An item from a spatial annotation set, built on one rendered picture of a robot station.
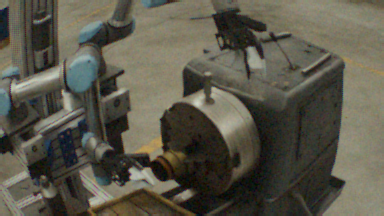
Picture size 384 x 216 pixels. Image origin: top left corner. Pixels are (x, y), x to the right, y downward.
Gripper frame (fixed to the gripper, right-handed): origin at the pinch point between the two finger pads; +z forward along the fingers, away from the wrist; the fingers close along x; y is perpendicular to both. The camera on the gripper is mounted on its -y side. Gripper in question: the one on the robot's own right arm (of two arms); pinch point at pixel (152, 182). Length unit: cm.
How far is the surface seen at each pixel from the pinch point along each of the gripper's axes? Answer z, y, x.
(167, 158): -1.9, -8.1, 4.5
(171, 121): -8.8, -16.3, 10.3
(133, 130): -191, -123, -108
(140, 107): -217, -150, -108
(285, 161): 18.6, -39.3, -5.1
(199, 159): 4.0, -14.5, 3.7
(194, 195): -8.1, -21.9, -21.0
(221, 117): 5.1, -22.4, 14.0
